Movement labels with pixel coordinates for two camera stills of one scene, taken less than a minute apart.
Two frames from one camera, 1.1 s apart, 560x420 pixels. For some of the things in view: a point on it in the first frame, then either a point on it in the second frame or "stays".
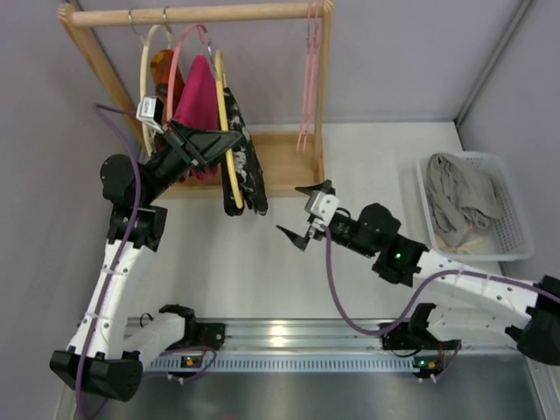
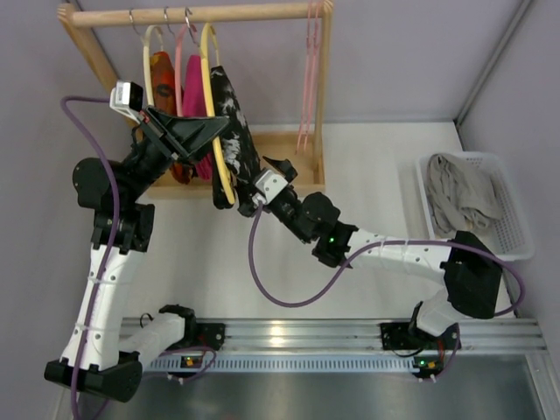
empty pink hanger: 319,13 stays
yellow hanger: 225,130 → 211,103
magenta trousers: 196,106 stays
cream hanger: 143,66 → 145,53
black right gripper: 316,217 → 256,192
